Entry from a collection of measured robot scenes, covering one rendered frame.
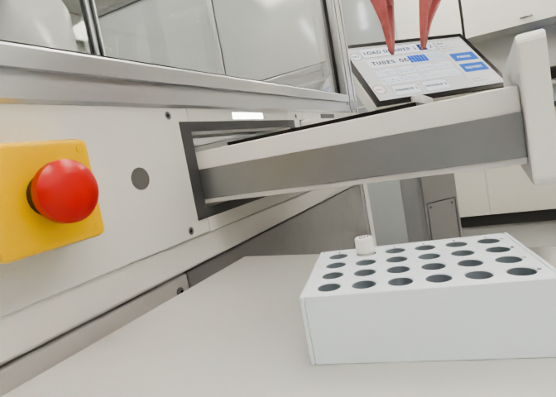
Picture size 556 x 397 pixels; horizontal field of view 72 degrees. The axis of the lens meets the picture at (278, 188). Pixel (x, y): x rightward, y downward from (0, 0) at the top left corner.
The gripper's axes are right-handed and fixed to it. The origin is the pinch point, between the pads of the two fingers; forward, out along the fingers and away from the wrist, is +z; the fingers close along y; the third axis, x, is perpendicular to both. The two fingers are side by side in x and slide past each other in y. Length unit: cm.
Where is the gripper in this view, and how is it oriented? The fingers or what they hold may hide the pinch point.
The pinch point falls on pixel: (406, 43)
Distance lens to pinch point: 47.4
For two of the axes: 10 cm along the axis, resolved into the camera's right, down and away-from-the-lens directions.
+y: 8.9, -0.2, -4.6
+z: 0.4, 10.0, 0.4
